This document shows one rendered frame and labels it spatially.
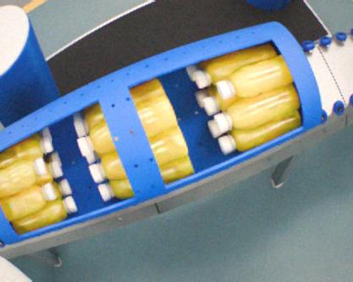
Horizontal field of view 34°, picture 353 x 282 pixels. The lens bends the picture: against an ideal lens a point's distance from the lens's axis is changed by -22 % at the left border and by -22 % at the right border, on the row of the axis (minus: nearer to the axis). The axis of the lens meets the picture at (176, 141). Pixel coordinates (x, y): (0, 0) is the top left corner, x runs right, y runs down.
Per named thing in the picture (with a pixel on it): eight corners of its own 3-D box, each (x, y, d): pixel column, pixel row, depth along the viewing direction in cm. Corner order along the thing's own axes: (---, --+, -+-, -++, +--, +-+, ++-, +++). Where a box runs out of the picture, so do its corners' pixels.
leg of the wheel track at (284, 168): (285, 184, 258) (310, 143, 197) (273, 190, 257) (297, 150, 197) (281, 170, 259) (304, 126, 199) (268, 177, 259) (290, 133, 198)
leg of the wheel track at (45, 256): (63, 265, 249) (30, 250, 189) (53, 268, 249) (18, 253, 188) (57, 253, 251) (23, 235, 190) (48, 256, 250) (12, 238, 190)
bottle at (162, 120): (163, 93, 148) (81, 128, 146) (166, 92, 141) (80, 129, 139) (176, 125, 148) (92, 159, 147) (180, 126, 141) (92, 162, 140)
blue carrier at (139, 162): (311, 136, 165) (331, 109, 137) (17, 248, 158) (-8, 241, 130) (267, 41, 171) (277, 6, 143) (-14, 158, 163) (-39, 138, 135)
